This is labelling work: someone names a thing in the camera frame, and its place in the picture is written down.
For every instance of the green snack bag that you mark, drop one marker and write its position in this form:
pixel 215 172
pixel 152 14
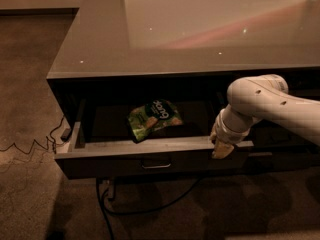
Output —
pixel 152 117

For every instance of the black power adapter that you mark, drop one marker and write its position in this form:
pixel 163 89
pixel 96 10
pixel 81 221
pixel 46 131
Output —
pixel 66 134

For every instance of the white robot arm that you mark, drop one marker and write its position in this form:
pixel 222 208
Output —
pixel 252 99

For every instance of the grey drawer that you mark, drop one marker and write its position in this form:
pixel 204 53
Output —
pixel 280 150
pixel 102 147

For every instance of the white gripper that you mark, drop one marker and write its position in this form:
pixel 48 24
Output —
pixel 222 131

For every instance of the grey drawer cabinet counter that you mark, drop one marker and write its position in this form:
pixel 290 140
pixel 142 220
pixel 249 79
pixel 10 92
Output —
pixel 131 52

